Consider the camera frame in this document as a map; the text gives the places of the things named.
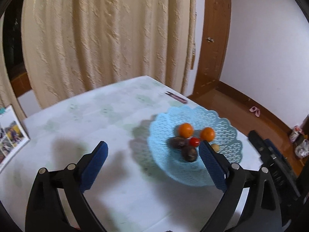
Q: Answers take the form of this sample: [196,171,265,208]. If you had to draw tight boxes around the plastic bags on floor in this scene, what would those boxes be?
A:
[289,126,308,159]

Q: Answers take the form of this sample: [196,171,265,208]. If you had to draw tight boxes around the dark round mangosteen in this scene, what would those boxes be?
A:
[169,136,188,150]

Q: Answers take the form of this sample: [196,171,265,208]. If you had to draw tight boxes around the photo collage card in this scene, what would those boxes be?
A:
[0,105,30,171]

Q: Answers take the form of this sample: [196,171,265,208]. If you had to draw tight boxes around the small orange back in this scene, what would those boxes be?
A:
[178,123,194,139]

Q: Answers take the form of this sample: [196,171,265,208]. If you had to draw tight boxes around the pink slippers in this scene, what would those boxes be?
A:
[249,106,261,117]

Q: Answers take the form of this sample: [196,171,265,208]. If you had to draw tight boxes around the dark brown passion fruit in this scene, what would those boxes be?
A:
[181,146,197,162]

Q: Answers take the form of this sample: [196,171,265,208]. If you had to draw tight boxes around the beige curtain right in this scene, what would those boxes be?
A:
[21,0,196,108]

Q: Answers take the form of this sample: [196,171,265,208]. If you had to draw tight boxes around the tan longan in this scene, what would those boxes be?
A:
[211,143,220,152]

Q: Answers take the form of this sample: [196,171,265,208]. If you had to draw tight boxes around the brown wooden door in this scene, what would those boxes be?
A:
[192,0,232,97]

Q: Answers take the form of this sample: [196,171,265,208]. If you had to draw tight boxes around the white patterned tablecloth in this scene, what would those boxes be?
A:
[0,75,257,232]

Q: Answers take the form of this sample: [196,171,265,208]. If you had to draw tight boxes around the light blue lattice basket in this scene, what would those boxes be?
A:
[148,106,243,187]

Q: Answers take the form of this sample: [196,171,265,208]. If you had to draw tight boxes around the beige curtain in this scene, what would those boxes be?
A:
[21,0,196,108]
[0,50,26,122]

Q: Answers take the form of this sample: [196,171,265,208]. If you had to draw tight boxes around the pink nail clipper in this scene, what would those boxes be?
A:
[165,91,188,104]

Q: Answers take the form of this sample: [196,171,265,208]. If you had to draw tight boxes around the small red tomato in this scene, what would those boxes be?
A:
[188,137,200,148]

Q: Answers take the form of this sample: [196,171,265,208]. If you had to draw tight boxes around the rough mandarin orange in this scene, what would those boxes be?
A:
[199,127,215,142]

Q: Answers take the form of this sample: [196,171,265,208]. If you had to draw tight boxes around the beige curtain left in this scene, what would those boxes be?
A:
[0,50,26,122]

